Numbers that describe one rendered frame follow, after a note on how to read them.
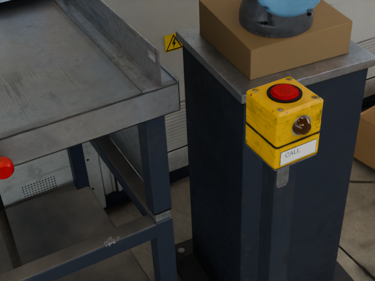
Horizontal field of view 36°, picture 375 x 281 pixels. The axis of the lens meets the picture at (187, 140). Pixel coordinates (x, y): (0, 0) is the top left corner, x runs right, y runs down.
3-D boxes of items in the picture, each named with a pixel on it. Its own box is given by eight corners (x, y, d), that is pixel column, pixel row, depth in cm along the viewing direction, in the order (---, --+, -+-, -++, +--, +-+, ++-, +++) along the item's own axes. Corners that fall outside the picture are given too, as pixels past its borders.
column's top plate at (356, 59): (293, 10, 144) (293, 2, 143) (376, 65, 120) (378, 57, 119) (175, 38, 134) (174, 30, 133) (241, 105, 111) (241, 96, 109)
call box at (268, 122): (318, 155, 86) (326, 97, 80) (274, 173, 83) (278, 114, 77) (285, 129, 92) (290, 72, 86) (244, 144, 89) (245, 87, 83)
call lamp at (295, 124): (315, 135, 81) (317, 115, 79) (296, 143, 80) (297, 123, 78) (309, 130, 82) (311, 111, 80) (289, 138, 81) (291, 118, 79)
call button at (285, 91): (304, 101, 81) (304, 92, 81) (280, 110, 80) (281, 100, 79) (287, 89, 84) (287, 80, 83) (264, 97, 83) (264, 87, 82)
